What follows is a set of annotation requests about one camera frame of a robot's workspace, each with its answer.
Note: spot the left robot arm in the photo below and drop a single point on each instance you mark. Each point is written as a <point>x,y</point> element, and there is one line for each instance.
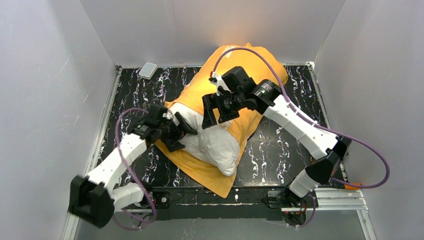
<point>113,185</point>

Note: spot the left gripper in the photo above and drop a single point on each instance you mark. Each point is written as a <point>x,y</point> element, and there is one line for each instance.
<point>177,133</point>

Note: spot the small white box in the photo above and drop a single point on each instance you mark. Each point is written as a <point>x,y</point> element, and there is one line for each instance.
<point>147,71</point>

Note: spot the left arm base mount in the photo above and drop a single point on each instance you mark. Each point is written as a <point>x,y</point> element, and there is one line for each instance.
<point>160,197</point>

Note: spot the orange handled tool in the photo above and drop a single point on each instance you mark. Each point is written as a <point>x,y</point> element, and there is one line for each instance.
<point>352,186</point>

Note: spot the white pillow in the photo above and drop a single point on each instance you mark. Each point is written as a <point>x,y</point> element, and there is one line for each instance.
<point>213,145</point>

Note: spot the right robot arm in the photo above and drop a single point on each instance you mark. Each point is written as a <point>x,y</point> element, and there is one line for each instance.
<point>327,148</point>

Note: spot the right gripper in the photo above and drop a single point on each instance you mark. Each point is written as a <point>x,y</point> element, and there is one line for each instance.
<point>218,104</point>

